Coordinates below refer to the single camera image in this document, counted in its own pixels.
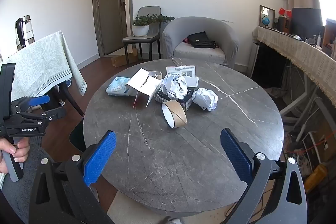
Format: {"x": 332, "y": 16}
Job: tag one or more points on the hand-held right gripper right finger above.
{"x": 236, "y": 158}

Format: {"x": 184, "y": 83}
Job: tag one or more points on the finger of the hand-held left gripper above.
{"x": 56, "y": 112}
{"x": 39, "y": 100}

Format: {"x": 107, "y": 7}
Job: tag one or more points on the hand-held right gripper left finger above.
{"x": 101, "y": 158}

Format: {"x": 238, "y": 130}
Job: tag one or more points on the light blue tissue pack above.
{"x": 116, "y": 86}

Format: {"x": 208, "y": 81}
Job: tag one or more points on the small white paper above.
{"x": 206, "y": 99}

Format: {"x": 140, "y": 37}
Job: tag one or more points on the brown cardboard tube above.
{"x": 178, "y": 113}

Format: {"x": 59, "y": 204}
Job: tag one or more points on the black packet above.
{"x": 188, "y": 101}

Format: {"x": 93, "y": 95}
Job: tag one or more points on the white cardboard box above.
{"x": 147, "y": 87}

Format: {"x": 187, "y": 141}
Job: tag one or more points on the large white paper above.
{"x": 174, "y": 87}

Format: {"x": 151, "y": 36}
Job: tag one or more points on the white labelled carton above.
{"x": 183, "y": 72}

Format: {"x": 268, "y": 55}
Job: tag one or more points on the person's left hand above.
{"x": 19, "y": 149}

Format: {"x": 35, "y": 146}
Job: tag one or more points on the blue slippers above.
{"x": 68, "y": 83}

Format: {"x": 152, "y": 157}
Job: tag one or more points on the pale green patterned tablecloth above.
{"x": 39, "y": 64}

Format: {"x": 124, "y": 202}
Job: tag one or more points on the round grey stone table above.
{"x": 157, "y": 161}

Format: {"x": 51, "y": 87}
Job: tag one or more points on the yellow canister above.
{"x": 316, "y": 176}

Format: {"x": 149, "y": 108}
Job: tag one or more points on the flat cardboard box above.
{"x": 120, "y": 60}

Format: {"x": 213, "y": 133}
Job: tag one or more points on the grey door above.
{"x": 110, "y": 16}

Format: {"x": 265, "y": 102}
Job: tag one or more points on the grey dining chair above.
{"x": 149, "y": 39}

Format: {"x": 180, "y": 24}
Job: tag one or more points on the potted green plant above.
{"x": 140, "y": 28}

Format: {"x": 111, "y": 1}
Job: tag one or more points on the grey armchair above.
{"x": 225, "y": 37}

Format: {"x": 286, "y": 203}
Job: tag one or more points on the beige fringed desk cloth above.
{"x": 302, "y": 56}

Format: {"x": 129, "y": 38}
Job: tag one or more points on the black bag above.
{"x": 200, "y": 40}

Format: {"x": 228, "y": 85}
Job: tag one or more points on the small blue globe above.
{"x": 265, "y": 21}

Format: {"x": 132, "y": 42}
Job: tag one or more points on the framed picture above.
{"x": 271, "y": 15}

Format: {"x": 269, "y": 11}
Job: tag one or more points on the black monitor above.
{"x": 305, "y": 22}

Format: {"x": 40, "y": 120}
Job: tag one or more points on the small red flags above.
{"x": 284, "y": 12}

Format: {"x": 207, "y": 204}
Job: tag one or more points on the brown desk organizer box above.
{"x": 330, "y": 35}

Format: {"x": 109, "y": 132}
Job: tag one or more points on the white desk frame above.
{"x": 299, "y": 103}

